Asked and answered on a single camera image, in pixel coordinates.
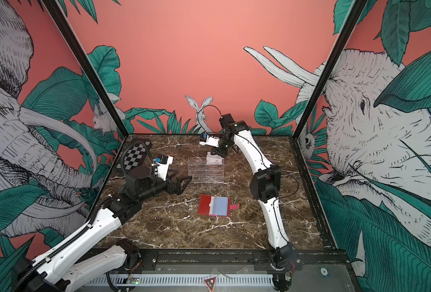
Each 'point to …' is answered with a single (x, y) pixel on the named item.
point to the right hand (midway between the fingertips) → (212, 148)
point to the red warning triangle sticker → (210, 282)
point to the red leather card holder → (215, 205)
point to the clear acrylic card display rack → (206, 170)
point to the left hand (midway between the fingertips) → (186, 172)
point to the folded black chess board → (136, 157)
